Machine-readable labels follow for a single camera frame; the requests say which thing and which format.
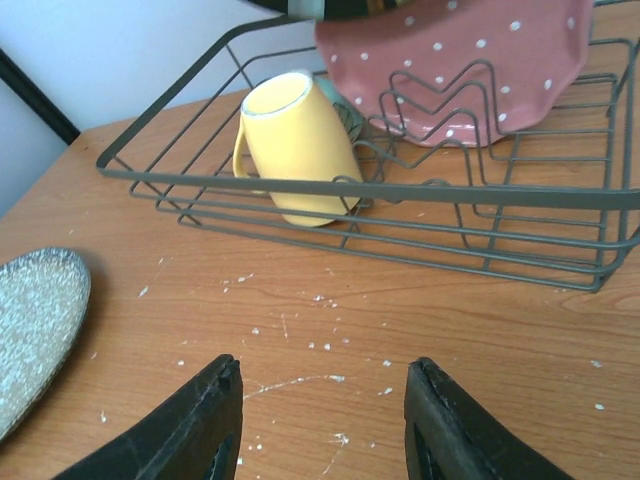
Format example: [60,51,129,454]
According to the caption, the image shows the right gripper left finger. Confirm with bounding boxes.
[56,354,243,479]

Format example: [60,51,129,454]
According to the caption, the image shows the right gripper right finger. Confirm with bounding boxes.
[404,357,571,479]

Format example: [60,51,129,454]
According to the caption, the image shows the black wire dish rack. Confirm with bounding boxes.
[97,1,639,291]

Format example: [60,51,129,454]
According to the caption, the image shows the yellow mug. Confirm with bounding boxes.
[231,70,365,228]

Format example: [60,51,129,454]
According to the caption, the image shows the green ceramic bowl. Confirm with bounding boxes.
[314,76,364,143]

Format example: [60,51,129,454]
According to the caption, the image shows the pink plate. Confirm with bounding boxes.
[315,1,594,147]

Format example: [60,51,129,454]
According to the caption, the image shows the black rimmed cream plate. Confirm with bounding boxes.
[249,0,413,21]

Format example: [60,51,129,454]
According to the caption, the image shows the grey speckled large plate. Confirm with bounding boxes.
[1,247,91,439]

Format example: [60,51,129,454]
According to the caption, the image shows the left black frame post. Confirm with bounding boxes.
[0,50,80,145]

